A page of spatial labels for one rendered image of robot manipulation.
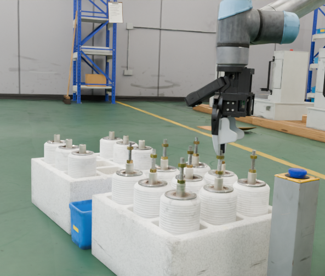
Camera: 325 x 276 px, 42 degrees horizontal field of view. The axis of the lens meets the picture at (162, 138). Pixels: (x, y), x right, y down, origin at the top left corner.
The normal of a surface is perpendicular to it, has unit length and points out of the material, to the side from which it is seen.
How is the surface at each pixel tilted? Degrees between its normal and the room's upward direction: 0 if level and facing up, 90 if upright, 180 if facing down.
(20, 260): 0
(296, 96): 90
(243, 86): 90
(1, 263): 0
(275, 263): 90
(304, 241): 90
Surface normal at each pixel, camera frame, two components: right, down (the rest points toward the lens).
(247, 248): 0.57, 0.15
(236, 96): -0.45, 0.12
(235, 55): 0.03, 0.15
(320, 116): -0.95, 0.01
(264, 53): 0.32, 0.16
